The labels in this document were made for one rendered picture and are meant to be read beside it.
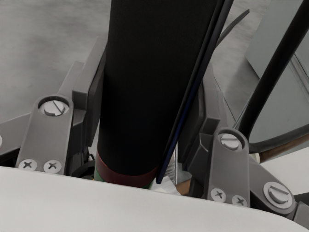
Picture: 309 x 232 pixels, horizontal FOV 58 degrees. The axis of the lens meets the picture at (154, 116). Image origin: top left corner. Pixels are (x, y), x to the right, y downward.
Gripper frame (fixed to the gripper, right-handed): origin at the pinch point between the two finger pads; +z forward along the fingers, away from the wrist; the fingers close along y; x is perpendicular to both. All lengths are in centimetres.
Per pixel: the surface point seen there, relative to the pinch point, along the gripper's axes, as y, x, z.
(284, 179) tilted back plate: 29.0, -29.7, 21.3
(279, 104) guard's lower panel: 71, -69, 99
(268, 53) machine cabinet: 127, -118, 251
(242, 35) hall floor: 130, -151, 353
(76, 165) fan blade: -10, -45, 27
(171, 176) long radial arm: 9.4, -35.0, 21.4
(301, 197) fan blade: 18.0, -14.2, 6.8
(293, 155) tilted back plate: 30.7, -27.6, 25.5
